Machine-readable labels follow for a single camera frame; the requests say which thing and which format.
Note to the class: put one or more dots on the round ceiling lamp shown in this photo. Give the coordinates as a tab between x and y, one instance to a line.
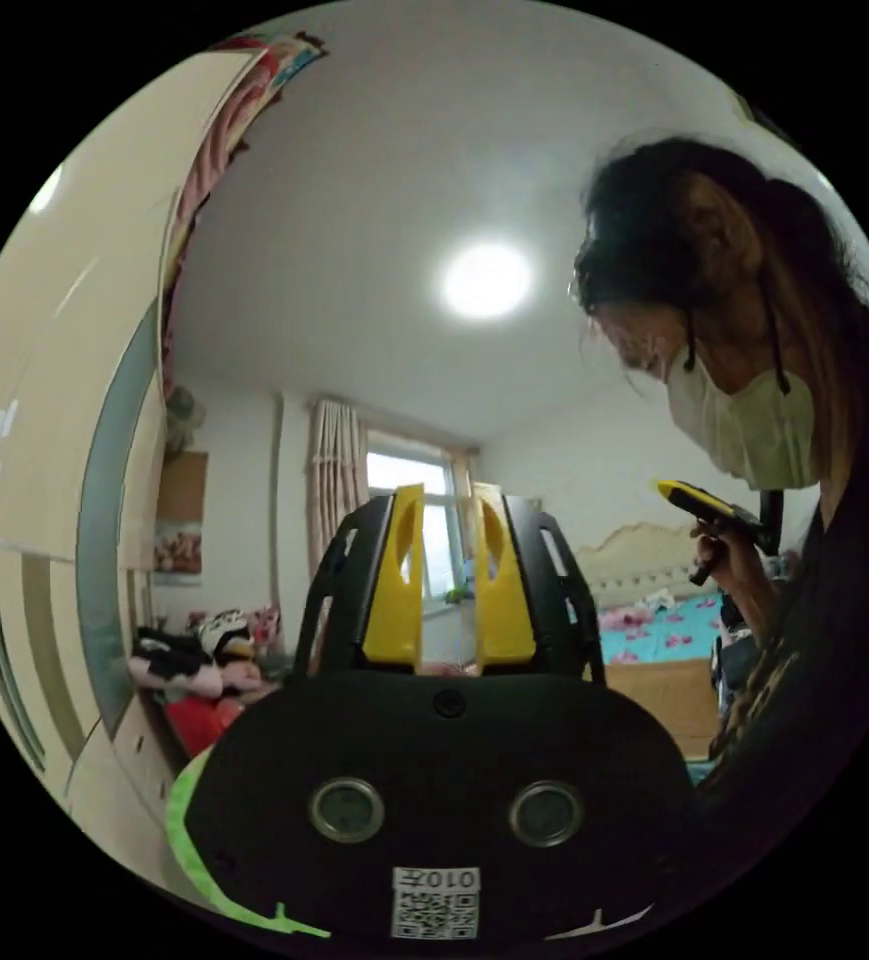
486	280

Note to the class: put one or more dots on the window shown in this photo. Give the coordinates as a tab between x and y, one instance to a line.
423	510

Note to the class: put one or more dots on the beige curtain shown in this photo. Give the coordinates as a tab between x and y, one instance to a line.
335	472

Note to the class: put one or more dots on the person's body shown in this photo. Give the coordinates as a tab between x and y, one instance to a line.
816	600

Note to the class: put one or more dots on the person's right forearm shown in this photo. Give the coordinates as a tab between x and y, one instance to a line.
760	615

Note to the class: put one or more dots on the bed with flowered blue sheet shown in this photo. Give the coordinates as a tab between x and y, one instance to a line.
651	645

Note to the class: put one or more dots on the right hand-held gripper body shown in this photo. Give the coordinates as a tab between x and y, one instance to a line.
738	521

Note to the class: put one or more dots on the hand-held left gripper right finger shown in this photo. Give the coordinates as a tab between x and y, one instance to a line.
505	607

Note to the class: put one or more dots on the pile of clothes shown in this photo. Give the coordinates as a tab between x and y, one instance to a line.
194	660

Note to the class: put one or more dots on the person's right hand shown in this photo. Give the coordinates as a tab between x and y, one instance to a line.
730	562

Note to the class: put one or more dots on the cream wardrobe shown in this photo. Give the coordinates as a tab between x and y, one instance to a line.
36	465

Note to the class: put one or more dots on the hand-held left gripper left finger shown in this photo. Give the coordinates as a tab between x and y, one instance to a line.
393	600

